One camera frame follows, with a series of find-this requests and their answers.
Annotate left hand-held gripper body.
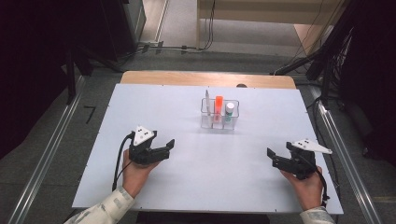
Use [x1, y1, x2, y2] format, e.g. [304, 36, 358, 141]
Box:
[128, 125, 159, 166]

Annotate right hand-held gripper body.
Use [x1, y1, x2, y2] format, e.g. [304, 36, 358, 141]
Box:
[285, 138, 333, 181]

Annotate silver pen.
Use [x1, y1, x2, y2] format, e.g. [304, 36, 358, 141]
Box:
[205, 90, 212, 117]

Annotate clear plastic organizer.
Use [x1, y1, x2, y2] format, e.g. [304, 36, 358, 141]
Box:
[200, 97, 241, 131]

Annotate green and white glue stick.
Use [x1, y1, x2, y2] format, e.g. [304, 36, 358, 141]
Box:
[224, 102, 235, 123]

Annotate orange highlighter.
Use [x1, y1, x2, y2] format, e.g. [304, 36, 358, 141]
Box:
[213, 95, 224, 123]

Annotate person's left hand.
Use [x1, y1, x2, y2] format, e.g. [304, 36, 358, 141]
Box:
[121, 148, 162, 200]

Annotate person's right hand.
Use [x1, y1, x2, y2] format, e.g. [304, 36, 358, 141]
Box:
[279, 166, 324, 212]

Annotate white board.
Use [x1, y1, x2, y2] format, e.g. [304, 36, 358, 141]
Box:
[72, 83, 345, 216]

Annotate black metal stand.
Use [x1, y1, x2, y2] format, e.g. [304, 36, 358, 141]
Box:
[64, 46, 123, 105]
[270, 46, 338, 108]

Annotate dark curtain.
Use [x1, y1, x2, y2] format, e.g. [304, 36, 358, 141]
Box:
[339, 0, 396, 167]
[0, 0, 106, 161]

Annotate dark cabinet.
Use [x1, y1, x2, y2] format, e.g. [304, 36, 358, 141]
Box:
[102, 0, 148, 61]

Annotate beige wooden furniture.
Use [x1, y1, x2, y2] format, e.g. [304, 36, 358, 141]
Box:
[195, 0, 347, 49]

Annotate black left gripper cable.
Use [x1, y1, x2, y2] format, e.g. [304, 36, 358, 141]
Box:
[111, 132, 135, 192]

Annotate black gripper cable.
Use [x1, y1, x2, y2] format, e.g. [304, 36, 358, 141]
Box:
[111, 132, 135, 192]
[314, 169, 331, 207]

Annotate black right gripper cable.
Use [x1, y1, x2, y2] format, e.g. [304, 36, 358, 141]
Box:
[314, 169, 331, 207]

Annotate metal floor rail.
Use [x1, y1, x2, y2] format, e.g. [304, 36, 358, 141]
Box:
[7, 76, 86, 224]
[309, 85, 382, 224]

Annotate floor cable with plugs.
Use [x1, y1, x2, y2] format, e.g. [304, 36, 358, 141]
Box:
[136, 40, 200, 54]

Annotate black hanging cables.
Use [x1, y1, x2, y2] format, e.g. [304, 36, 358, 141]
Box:
[203, 0, 217, 50]

